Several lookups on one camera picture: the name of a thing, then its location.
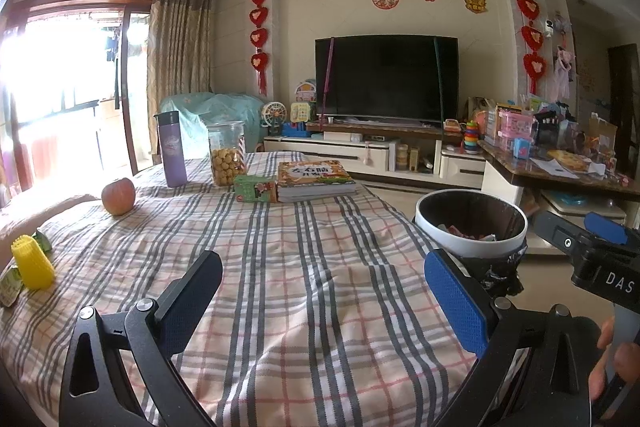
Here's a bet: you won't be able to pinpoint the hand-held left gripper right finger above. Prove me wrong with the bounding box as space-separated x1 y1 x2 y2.
423 249 587 427

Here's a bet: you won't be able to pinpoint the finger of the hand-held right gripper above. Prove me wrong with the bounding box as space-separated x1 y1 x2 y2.
584 211 630 247
531 209 593 260

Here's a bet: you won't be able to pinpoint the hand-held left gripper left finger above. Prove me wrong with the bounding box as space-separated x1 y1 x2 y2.
59 250 224 427

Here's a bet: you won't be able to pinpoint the white trash bin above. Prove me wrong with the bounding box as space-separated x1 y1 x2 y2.
414 188 529 300

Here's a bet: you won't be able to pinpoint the person's right hand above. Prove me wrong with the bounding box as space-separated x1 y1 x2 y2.
587 316 640 403

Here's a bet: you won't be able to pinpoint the brown top side table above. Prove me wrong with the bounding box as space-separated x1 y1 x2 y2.
477 127 640 258

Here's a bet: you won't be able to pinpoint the pink toy box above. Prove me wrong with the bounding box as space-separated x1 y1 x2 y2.
497 109 537 145

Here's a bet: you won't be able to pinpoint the plaid tablecloth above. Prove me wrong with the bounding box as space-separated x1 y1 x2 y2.
0 151 481 427

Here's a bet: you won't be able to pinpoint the apple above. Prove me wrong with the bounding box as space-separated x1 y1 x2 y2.
101 177 137 216

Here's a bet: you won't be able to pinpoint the small printed cardboard box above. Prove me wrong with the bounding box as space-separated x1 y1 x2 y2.
233 174 279 204

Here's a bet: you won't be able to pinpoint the dark wooden door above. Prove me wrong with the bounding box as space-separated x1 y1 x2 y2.
607 43 640 118

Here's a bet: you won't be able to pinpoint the clear cookie jar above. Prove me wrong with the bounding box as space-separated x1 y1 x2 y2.
206 121 248 186

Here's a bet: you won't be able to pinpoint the pink hanging clothes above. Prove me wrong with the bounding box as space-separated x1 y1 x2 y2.
552 47 576 98

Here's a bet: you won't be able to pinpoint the yellow toy corn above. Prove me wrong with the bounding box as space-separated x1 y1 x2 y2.
11 234 56 291

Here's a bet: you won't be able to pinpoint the purple water bottle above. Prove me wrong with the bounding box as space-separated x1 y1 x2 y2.
153 110 188 188

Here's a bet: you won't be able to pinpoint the orange picture book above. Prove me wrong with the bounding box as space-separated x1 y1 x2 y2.
276 160 359 202

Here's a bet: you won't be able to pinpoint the green snack packet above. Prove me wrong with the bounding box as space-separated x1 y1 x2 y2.
0 267 23 308

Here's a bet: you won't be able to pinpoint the white television stand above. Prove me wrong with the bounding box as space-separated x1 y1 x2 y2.
263 122 488 180

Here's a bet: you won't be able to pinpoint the green pole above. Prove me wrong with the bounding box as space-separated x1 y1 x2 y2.
434 37 446 122

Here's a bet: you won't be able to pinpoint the teal furniture cover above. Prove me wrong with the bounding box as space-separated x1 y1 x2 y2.
159 91 268 158

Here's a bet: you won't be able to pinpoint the white wheel toy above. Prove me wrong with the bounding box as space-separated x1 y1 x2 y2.
262 101 287 130

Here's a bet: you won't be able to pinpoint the black television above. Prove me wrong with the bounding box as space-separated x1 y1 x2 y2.
315 35 460 124

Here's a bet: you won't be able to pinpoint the glass sliding door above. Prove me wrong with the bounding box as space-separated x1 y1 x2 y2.
0 0 153 178

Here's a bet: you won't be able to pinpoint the colourful arch toy sign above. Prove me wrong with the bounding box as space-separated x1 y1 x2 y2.
294 79 318 104

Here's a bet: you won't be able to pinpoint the pink pole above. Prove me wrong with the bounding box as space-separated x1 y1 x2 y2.
320 38 335 122

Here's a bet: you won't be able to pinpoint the beige curtain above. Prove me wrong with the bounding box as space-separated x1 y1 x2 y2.
146 0 216 158

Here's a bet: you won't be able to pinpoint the stacking ring toy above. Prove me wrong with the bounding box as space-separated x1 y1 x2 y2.
460 121 481 155

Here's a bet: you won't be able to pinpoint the red heart decoration string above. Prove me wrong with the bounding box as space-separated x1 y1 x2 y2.
510 0 548 95
250 0 271 95

